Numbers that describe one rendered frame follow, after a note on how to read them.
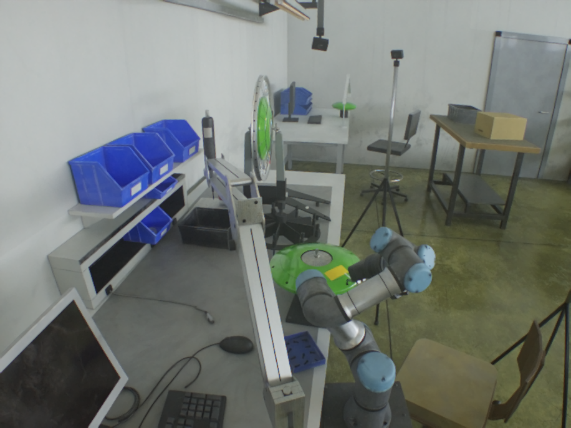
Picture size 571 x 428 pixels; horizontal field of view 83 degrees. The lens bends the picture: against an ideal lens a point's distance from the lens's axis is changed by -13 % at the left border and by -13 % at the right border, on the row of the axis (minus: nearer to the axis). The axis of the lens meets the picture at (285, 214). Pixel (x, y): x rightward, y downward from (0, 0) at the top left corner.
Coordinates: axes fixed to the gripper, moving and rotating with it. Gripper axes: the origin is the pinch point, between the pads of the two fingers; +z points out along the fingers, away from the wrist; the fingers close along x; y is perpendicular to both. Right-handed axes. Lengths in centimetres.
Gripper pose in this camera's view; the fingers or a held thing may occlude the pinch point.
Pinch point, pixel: (346, 280)
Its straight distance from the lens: 114.3
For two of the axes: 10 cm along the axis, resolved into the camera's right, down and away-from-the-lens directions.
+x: -8.0, 2.6, -5.4
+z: -4.9, 2.4, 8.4
